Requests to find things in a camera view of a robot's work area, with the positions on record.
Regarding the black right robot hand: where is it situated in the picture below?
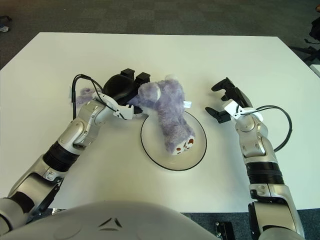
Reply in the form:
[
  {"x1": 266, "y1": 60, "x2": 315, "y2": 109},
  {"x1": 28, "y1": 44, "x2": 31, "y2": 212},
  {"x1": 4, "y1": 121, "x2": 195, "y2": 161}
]
[{"x1": 204, "y1": 77, "x2": 252, "y2": 125}]

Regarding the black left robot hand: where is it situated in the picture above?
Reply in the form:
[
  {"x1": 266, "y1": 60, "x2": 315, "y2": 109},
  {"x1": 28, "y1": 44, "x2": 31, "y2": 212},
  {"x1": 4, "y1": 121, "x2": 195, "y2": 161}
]
[{"x1": 102, "y1": 68, "x2": 151, "y2": 115}]

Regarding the purple plush bunny doll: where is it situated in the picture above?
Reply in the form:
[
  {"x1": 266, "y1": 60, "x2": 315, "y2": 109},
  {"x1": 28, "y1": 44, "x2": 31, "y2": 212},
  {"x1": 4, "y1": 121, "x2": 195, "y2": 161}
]
[{"x1": 76, "y1": 73, "x2": 196, "y2": 157}]

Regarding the white plate with black rim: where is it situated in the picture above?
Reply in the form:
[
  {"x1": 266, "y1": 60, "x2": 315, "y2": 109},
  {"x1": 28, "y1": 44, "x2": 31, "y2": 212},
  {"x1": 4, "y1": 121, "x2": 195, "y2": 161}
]
[{"x1": 139, "y1": 109, "x2": 208, "y2": 172}]

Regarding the black tripod stand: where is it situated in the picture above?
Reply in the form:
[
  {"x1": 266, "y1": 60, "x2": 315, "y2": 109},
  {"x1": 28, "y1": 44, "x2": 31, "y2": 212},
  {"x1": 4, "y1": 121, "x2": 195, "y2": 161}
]
[{"x1": 289, "y1": 18, "x2": 320, "y2": 62}]

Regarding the silver robot torso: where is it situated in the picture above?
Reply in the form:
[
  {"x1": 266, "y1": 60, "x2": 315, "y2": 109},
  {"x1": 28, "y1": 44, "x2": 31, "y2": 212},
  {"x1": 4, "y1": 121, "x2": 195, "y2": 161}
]
[{"x1": 4, "y1": 201, "x2": 218, "y2": 240}]

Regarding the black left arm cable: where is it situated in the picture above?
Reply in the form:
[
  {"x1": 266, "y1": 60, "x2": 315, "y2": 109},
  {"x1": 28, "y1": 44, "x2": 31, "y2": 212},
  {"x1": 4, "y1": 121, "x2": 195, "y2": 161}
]
[{"x1": 69, "y1": 74, "x2": 120, "y2": 120}]

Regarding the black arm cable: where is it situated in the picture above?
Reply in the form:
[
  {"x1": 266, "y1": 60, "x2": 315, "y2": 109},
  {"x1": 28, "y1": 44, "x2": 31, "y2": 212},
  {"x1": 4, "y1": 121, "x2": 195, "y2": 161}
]
[
  {"x1": 243, "y1": 105, "x2": 293, "y2": 153},
  {"x1": 69, "y1": 74, "x2": 120, "y2": 120}
]

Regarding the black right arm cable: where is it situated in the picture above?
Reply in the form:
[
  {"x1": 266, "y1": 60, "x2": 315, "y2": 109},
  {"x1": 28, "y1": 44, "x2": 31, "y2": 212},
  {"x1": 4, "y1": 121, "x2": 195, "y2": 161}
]
[{"x1": 243, "y1": 105, "x2": 293, "y2": 153}]

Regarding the black bracket with screws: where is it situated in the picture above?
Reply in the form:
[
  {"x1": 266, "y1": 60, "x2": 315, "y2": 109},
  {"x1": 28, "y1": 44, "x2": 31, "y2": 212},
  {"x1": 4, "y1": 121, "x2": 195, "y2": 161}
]
[{"x1": 215, "y1": 220, "x2": 235, "y2": 240}]

